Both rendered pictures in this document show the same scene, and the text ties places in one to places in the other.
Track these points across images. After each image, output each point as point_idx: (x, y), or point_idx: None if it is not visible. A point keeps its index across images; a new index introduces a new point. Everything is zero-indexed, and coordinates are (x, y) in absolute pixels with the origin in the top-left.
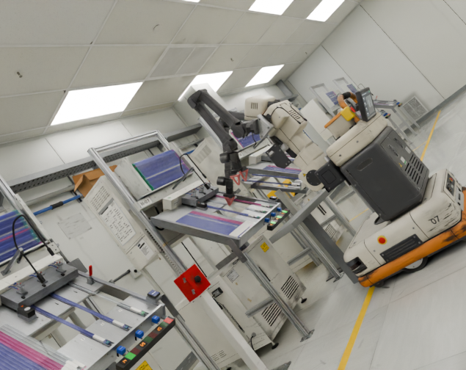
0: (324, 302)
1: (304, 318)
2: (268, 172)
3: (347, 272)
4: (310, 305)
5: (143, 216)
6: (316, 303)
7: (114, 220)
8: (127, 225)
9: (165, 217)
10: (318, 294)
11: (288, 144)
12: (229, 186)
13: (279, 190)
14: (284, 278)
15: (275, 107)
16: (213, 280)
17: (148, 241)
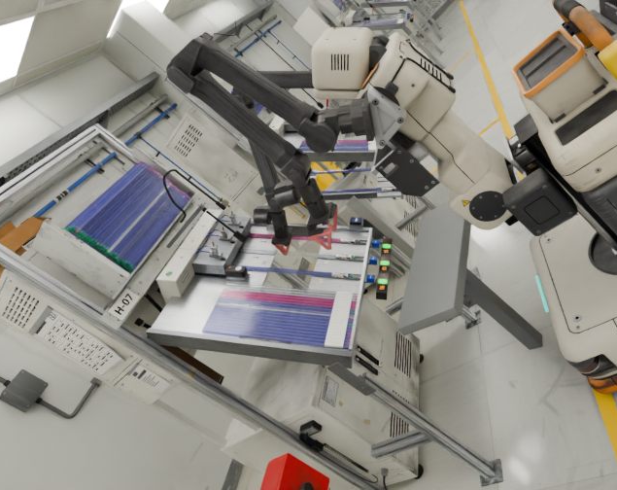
0: (478, 381)
1: (449, 412)
2: (308, 156)
3: (520, 336)
4: (443, 376)
5: (129, 334)
6: (457, 376)
7: (69, 341)
8: (99, 347)
9: (176, 323)
10: (447, 353)
11: (423, 141)
12: (281, 226)
13: (356, 198)
14: (392, 342)
15: (400, 60)
16: (299, 412)
17: (153, 367)
